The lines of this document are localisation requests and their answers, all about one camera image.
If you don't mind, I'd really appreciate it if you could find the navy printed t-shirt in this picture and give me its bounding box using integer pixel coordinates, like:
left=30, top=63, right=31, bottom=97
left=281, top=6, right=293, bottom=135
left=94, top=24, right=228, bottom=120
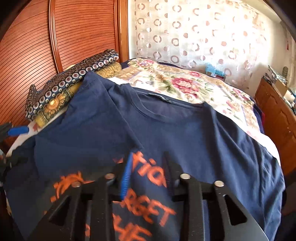
left=4, top=72, right=285, bottom=240

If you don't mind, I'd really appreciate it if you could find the dark circle patterned folded cloth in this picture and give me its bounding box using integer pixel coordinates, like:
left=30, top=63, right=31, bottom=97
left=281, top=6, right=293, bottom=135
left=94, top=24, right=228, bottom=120
left=25, top=49, right=119, bottom=121

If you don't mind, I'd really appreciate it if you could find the yellow sunflower folded cloth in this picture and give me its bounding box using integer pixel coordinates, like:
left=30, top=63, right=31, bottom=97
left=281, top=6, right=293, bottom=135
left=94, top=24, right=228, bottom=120
left=35, top=62, right=122, bottom=128

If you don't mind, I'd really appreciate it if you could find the wooden louvered wardrobe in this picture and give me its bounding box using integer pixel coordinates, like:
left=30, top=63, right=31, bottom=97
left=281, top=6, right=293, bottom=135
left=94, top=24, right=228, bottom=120
left=1, top=1, right=129, bottom=126

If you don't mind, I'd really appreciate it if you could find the long wooden sideboard cabinet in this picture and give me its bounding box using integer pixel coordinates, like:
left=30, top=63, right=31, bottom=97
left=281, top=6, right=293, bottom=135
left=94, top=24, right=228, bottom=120
left=254, top=78, right=296, bottom=176

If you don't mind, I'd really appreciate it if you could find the floral bed blanket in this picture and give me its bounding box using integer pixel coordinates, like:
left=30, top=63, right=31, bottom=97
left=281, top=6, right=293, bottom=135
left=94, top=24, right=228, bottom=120
left=105, top=58, right=280, bottom=159

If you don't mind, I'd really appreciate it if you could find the blue tissue pack box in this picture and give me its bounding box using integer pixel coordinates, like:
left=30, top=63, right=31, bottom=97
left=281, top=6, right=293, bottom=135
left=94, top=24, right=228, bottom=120
left=205, top=63, right=226, bottom=81

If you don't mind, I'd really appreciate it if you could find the cardboard box on sideboard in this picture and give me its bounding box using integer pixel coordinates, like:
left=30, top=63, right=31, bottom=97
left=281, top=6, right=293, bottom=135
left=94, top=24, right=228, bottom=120
left=274, top=80, right=288, bottom=96

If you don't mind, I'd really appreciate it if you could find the stack of papers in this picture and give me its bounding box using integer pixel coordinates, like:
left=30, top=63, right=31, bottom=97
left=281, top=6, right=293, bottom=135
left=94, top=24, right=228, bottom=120
left=267, top=65, right=287, bottom=86

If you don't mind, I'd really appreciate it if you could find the circle patterned sheer curtain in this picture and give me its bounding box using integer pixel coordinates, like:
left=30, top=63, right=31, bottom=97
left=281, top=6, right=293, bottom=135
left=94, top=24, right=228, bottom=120
left=129, top=0, right=271, bottom=80

